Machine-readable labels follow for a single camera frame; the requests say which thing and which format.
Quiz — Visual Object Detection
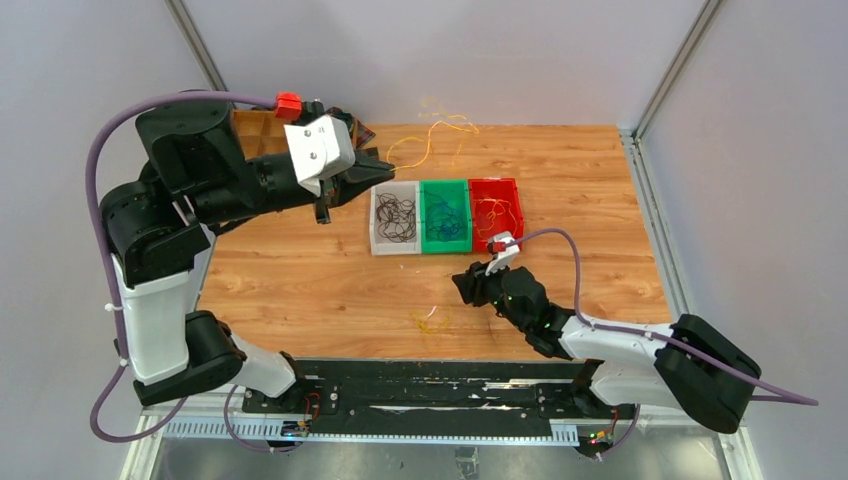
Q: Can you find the white plastic bin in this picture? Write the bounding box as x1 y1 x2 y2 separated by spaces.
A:
368 181 422 256

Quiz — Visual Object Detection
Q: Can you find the wooden compartment tray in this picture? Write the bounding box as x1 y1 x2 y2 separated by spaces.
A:
231 110 289 160

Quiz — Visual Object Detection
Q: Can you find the purple cable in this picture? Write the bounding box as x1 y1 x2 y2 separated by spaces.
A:
510 228 819 460
84 91 303 455

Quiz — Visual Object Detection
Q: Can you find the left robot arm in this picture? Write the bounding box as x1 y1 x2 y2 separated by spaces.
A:
99 91 395 413

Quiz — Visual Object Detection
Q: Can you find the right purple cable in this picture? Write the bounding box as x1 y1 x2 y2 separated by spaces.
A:
510 228 819 460

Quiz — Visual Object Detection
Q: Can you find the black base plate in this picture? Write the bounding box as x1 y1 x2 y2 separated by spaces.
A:
240 359 635 439

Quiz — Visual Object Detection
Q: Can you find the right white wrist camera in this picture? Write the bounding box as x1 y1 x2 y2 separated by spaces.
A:
485 231 520 276

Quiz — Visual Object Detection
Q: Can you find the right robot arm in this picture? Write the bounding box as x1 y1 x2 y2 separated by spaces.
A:
451 262 762 434

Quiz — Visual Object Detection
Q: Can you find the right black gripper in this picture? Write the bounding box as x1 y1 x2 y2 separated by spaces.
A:
453 256 530 333

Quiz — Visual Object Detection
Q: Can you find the red plastic bin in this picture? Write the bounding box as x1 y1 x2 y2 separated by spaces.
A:
468 177 525 254

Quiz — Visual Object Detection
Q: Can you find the yellow wire tangle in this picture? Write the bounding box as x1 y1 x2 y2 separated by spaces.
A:
390 97 482 174

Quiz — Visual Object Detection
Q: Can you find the green plastic bin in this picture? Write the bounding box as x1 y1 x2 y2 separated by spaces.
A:
419 179 472 254

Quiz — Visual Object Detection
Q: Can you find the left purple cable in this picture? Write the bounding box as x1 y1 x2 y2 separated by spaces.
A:
84 91 303 455

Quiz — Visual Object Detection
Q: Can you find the blue wire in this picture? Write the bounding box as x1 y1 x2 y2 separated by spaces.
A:
423 188 468 243

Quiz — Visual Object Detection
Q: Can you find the brown wire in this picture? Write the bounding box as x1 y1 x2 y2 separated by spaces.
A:
375 192 419 243

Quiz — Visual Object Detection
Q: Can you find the plaid cloth under tray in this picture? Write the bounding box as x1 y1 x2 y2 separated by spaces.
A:
326 107 376 150

